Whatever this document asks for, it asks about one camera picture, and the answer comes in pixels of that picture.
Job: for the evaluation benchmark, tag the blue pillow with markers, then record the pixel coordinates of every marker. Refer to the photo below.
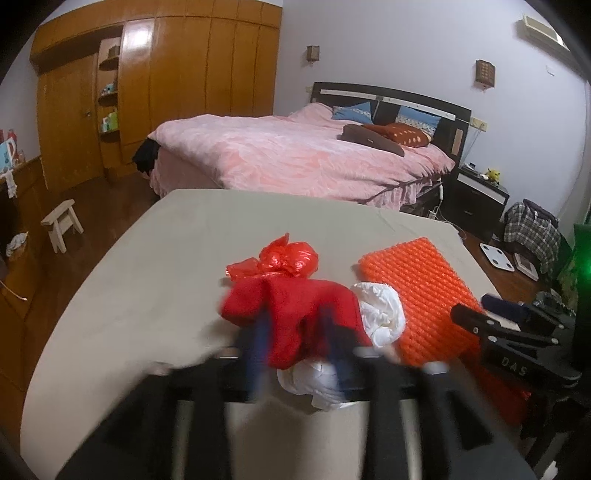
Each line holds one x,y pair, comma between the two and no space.
353,112
420,118

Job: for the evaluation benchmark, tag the beige air conditioner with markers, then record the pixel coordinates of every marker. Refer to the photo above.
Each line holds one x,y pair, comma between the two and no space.
545,32

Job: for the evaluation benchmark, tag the wooden wardrobe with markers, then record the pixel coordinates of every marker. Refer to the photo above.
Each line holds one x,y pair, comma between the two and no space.
184,69

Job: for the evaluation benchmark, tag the red plastic bag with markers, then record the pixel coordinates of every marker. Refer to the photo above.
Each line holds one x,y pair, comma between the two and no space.
286,258

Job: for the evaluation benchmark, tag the green bottle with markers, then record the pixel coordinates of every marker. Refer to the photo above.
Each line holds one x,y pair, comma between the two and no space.
111,121

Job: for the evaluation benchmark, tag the wooden cabinet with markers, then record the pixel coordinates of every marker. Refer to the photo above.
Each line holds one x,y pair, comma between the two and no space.
32,189

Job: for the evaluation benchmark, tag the white bathroom scale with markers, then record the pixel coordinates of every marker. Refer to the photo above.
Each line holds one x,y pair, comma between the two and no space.
496,257

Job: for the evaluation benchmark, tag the red dotted pillow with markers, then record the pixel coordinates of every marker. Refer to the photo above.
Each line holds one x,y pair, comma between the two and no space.
406,134

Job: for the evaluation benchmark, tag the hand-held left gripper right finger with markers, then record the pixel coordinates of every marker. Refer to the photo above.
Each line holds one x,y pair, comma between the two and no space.
340,360

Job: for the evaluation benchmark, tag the small brown box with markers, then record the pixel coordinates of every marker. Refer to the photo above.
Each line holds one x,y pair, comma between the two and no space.
113,51

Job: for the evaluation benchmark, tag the crumpled white cloth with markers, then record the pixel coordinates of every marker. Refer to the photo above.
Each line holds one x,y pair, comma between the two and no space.
16,244

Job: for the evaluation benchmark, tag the black cloth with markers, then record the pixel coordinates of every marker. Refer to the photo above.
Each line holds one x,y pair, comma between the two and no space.
147,157

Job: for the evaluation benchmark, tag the black wooden bed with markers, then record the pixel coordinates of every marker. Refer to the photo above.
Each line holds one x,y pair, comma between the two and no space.
415,99

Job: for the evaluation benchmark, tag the small wooden stool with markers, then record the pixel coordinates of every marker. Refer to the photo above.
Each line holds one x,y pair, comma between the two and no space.
60,221

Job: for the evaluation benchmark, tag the pink blanket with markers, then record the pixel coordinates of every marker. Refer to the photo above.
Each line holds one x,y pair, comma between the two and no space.
277,152

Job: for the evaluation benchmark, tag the orange bubble mat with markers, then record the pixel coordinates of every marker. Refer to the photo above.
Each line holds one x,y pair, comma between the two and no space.
415,286

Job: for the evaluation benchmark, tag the white brown scale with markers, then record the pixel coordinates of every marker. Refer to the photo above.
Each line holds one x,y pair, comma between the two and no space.
526,267

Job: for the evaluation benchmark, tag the small brown wall lamp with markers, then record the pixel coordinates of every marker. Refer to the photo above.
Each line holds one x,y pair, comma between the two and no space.
313,53

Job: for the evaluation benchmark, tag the black white nightstand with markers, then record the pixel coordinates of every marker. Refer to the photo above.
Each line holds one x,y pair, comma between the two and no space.
475,203

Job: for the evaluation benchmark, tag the white plastic bag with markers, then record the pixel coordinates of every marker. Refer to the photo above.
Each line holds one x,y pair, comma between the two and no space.
383,314

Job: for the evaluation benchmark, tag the large brown wall lamp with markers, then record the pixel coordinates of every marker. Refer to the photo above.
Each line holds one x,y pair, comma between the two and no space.
485,71

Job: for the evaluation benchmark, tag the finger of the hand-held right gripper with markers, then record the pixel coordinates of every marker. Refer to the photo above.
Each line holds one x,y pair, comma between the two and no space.
503,305
480,324

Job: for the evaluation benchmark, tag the wall outlet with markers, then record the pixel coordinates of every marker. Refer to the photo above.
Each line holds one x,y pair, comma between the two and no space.
479,124

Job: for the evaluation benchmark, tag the dark bag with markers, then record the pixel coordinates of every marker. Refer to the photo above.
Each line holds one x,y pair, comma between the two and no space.
540,212

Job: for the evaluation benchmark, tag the yellow plush toy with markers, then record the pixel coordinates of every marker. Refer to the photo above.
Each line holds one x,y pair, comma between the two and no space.
492,174

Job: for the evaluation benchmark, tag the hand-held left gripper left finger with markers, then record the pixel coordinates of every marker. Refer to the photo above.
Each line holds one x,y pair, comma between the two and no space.
256,355

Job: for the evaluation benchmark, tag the light blue kettle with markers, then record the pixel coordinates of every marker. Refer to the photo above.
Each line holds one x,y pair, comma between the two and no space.
7,154

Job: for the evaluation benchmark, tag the brown pillow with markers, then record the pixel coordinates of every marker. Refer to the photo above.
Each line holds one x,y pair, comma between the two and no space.
364,136

